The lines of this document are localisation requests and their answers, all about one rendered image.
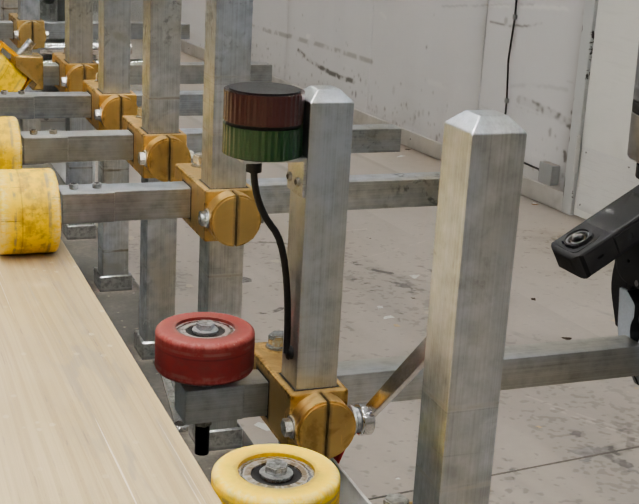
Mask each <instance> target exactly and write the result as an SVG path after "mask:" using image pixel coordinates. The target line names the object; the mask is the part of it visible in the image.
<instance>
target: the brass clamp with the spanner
mask: <svg viewBox="0 0 639 504"><path fill-rule="evenodd" d="M266 343H267V342H258V343H255V348H254V367H253V370H254V369H258V370H259V372H260V373H261V374H262V375H263V376H264V378H265V379H266V380H267V381H268V405H267V416H260V417H261V418H262V420H263V421H264V422H265V424H266V425H267V426H268V428H269V429H270V430H271V431H272V433H273V434H274V435H275V437H276V438H277V439H278V441H279V442H280V443H281V444H285V445H293V446H298V447H302V448H306V449H309V450H312V451H315V452H317V453H319V454H321V455H323V456H325V457H326V458H328V459H331V458H333V457H336V456H337V455H339V454H341V453H342V452H343V451H344V450H345V449H346V448H347V447H348V446H349V445H350V443H351V441H352V440H353V437H354V435H355V431H356V420H355V417H354V414H353V412H352V411H351V410H350V409H349V407H348V406H347V402H348V389H347V388H346V387H345V386H344V385H343V384H342V383H341V382H340V381H339V380H338V379H337V385H336V386H332V387H322V388H312V389H302V390H295V389H294V388H293V387H292V385H291V384H290V383H289V382H288V381H287V380H286V378H285V377H284V376H283V375H282V374H281V373H282V352H283V351H274V350H270V349H268V348H267V347H266Z"/></svg>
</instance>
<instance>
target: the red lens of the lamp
mask: <svg viewBox="0 0 639 504"><path fill-rule="evenodd" d="M228 87H229V85H227V86H225V87H224V98H223V119H224V120H225V121H227V122H230V123H234V124H238V125H244V126H252V127H268V128H278V127H291V126H297V125H300V124H302V123H303V122H304V108H305V90H303V89H301V88H300V89H301V93H300V94H297V95H291V96H254V95H246V94H240V93H236V92H232V91H230V90H229V89H228Z"/></svg>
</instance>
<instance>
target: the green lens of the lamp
mask: <svg viewBox="0 0 639 504"><path fill-rule="evenodd" d="M303 127H304V125H303V123H302V124H301V126H300V127H299V128H296V129H292V130H285V131H257V130H247V129H241V128H236V127H233V126H230V125H228V124H226V122H225V120H223V129H222V152H223V153H224V154H225V155H227V156H230V157H233V158H238V159H243V160H251V161H268V162H271V161H287V160H293V159H297V158H299V157H301V156H302V147H303Z"/></svg>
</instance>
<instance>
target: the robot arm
mask: <svg viewBox="0 0 639 504"><path fill-rule="evenodd" d="M627 155H628V157H629V158H630V159H631V160H632V161H634V162H636V173H635V176H636V178H637V179H639V45H638V55H637V65H636V74H635V84H634V93H633V103H632V111H631V121H630V130H629V140H628V149H627ZM551 248H552V251H553V253H554V255H555V258H556V260H557V263H558V265H559V267H561V268H563V269H565V270H567V271H568V272H570V273H572V274H574V275H576V276H578V277H580V278H583V279H587V278H588V277H590V276H591V275H593V274H594V273H596V272H597V271H599V270H600V269H602V268H603V267H605V266H606V265H608V264H609V263H610V262H612V261H613V260H615V263H614V268H613V273H612V281H611V293H612V302H613V310H614V318H615V325H616V326H617V327H618V335H626V336H628V337H629V338H631V339H633V340H634V341H636V342H638V343H639V185H637V186H636V187H634V188H633V189H631V190H630V191H628V192H627V193H625V194H624V195H622V196H621V197H619V198H618V199H616V200H615V201H613V202H612V203H610V204H609V205H607V206H606V207H604V208H603V209H601V210H600V211H598V212H597V213H595V214H594V215H592V216H591V217H590V218H588V219H587V220H585V221H584V222H582V223H581V224H579V225H578V226H576V227H575V228H573V229H572V230H570V231H569V232H567V233H566V234H564V235H563V236H561V237H560V238H558V239H557V240H555V241H554V242H552V243H551ZM632 378H633V381H634V383H635V384H637V385H639V376H632Z"/></svg>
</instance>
